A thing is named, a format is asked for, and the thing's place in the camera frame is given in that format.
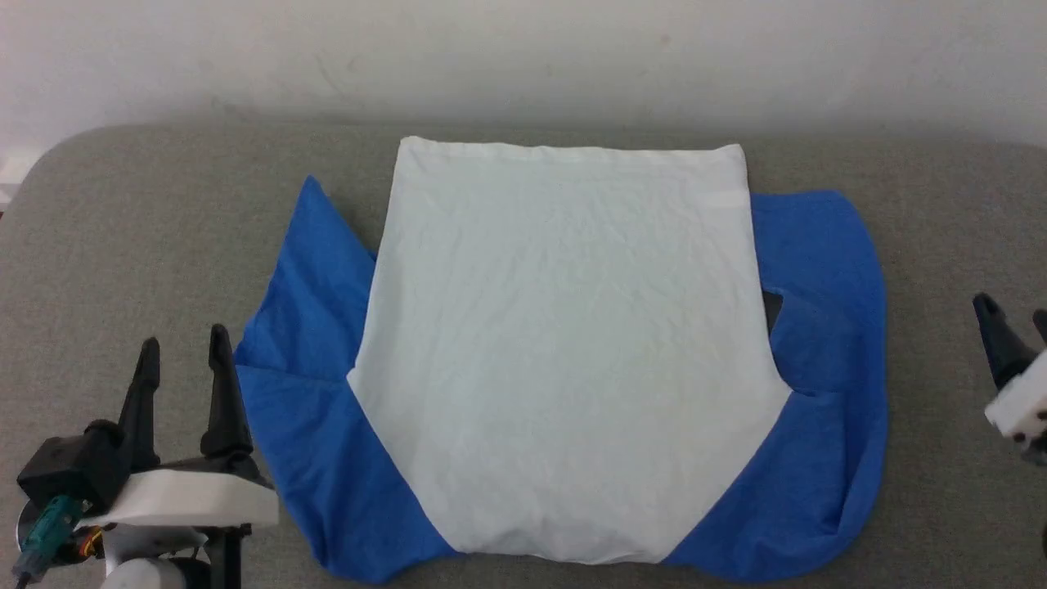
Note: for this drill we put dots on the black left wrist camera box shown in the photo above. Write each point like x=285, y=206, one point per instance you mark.
x=78, y=466

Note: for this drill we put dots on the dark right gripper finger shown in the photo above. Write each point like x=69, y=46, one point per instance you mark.
x=1004, y=343
x=1042, y=323

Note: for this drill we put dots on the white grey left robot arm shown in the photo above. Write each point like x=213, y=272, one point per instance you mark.
x=147, y=568

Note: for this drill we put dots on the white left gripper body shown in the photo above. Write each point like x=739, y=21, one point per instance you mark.
x=188, y=499

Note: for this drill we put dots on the grey fabric sofa seat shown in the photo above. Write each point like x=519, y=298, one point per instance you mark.
x=164, y=245

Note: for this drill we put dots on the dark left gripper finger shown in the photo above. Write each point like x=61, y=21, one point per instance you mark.
x=225, y=409
x=143, y=409

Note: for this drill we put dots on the teal left camera connector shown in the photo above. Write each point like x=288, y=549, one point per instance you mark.
x=49, y=528

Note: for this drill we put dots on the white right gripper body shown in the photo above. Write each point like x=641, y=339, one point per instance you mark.
x=1026, y=405

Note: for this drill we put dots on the blue and white shirt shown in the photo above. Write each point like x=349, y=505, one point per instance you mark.
x=572, y=327

